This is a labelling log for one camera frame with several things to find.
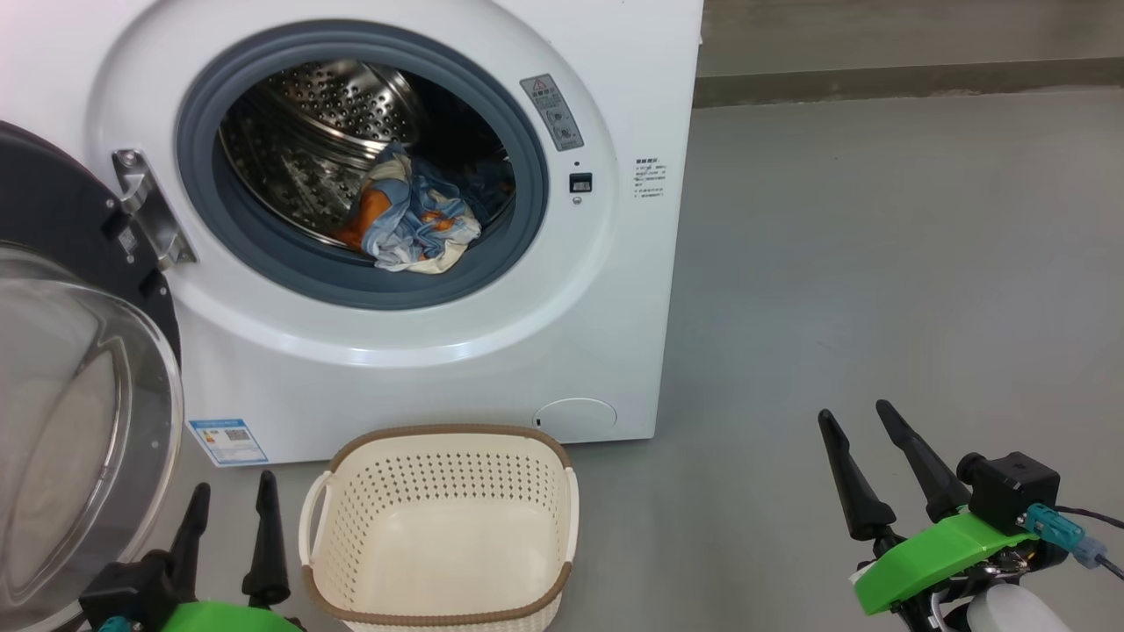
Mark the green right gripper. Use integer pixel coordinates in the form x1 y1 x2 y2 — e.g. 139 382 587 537
818 399 1055 632

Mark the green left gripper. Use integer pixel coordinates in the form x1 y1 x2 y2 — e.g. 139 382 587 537
158 470 304 632

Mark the cream garment with orange print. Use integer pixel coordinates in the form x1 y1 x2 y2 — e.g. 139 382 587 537
334 180 482 276

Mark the washing machine round door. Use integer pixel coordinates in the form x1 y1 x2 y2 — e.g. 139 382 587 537
0 120 185 632

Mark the blue patterned garment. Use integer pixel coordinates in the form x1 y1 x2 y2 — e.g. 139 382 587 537
364 145 516 264

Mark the white front-load washing machine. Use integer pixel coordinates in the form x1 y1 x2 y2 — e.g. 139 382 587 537
0 0 705 466

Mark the silver door hinge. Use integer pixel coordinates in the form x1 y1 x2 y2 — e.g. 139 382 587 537
112 148 198 271

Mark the grey rubber door gasket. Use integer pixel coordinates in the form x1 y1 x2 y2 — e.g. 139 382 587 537
175 21 551 311

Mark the steel washing machine drum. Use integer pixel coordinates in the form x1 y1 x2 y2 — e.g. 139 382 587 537
218 58 519 264

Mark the blue energy label sticker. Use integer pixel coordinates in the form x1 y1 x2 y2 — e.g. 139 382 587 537
187 418 269 467

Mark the cream perforated laundry basket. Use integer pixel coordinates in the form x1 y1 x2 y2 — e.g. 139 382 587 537
298 425 580 632

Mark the grey warning sticker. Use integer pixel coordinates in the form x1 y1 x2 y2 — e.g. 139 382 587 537
520 74 585 152

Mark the teal cable connector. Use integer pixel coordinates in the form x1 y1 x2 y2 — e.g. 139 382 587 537
1023 503 1109 570

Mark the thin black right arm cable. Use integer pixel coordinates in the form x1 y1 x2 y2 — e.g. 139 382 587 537
1054 504 1124 582

